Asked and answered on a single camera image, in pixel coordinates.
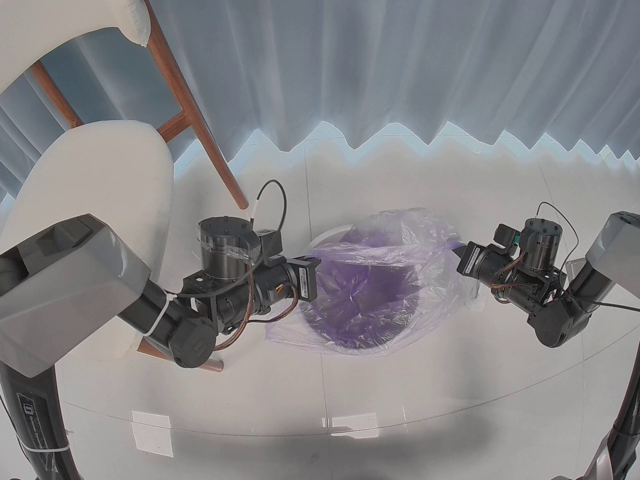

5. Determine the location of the black cable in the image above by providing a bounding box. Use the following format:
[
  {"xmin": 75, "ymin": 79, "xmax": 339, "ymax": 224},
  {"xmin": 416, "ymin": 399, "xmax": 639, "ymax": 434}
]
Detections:
[
  {"xmin": 534, "ymin": 201, "xmax": 640, "ymax": 313},
  {"xmin": 249, "ymin": 180, "xmax": 288, "ymax": 234}
]

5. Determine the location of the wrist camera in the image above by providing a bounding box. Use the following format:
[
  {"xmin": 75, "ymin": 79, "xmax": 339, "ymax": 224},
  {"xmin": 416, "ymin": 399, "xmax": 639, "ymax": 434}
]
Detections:
[
  {"xmin": 492, "ymin": 222, "xmax": 522, "ymax": 259},
  {"xmin": 256, "ymin": 228, "xmax": 285, "ymax": 269}
]

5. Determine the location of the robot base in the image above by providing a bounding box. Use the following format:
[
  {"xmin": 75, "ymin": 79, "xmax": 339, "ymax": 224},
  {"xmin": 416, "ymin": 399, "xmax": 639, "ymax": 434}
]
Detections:
[{"xmin": 575, "ymin": 448, "xmax": 608, "ymax": 480}]

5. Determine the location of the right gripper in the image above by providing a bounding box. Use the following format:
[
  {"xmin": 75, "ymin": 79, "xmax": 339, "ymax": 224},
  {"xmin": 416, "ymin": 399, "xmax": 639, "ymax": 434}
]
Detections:
[{"xmin": 457, "ymin": 241, "xmax": 524, "ymax": 289}]

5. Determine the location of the pale blue curtain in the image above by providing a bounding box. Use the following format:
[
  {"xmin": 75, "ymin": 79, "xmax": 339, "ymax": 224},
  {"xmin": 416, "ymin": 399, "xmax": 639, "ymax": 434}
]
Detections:
[{"xmin": 0, "ymin": 0, "xmax": 640, "ymax": 204}]

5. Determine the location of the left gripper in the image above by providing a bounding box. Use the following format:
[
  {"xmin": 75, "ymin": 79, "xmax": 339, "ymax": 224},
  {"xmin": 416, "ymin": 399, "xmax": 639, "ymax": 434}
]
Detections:
[{"xmin": 252, "ymin": 257, "xmax": 322, "ymax": 320}]

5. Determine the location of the purple plastic bag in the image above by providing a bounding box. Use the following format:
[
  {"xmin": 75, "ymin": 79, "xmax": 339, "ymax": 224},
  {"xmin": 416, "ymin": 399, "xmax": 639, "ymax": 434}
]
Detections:
[{"xmin": 264, "ymin": 207, "xmax": 483, "ymax": 356}]

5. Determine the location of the white cushioned wooden chair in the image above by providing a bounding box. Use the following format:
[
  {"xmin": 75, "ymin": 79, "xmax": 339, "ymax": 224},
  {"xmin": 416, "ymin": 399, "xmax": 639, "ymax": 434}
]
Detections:
[{"xmin": 0, "ymin": 0, "xmax": 249, "ymax": 373}]

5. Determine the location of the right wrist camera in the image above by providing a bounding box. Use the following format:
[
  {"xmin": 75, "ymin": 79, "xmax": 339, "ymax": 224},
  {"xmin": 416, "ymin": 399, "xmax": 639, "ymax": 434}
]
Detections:
[{"xmin": 492, "ymin": 222, "xmax": 522, "ymax": 259}]

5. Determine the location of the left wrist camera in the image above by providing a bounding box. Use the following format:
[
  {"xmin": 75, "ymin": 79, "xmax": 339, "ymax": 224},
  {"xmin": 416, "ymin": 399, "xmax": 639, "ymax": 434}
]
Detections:
[{"xmin": 256, "ymin": 228, "xmax": 285, "ymax": 269}]

